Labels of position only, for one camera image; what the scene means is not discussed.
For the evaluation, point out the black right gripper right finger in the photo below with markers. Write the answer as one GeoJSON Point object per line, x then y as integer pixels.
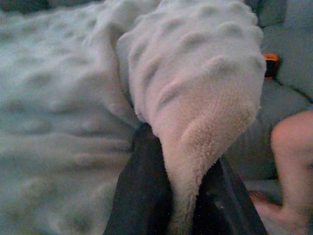
{"type": "Point", "coordinates": [225, 210]}

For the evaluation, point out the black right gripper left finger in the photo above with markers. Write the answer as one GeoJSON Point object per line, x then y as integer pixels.
{"type": "Point", "coordinates": [141, 195]}

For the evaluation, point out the beige bobble pillow pink underside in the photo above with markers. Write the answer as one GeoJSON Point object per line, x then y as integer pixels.
{"type": "Point", "coordinates": [190, 85]}

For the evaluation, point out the green leather sofa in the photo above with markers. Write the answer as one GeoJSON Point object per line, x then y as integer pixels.
{"type": "Point", "coordinates": [288, 44]}

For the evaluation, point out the bare person leg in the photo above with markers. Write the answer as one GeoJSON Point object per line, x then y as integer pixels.
{"type": "Point", "coordinates": [293, 151]}

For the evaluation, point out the orange and black object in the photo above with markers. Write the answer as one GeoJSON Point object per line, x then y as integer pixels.
{"type": "Point", "coordinates": [271, 57]}

